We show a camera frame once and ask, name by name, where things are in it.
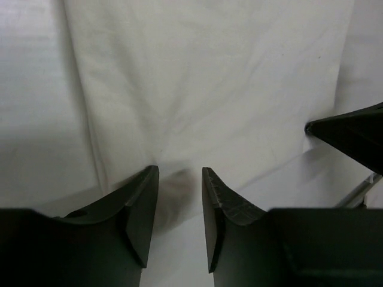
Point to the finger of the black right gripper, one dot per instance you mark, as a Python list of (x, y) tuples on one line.
[(357, 134)]

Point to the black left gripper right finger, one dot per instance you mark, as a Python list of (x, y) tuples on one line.
[(247, 246)]

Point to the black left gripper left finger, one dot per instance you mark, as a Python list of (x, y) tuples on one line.
[(103, 244)]

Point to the white t shirt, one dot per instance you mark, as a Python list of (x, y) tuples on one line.
[(190, 84)]

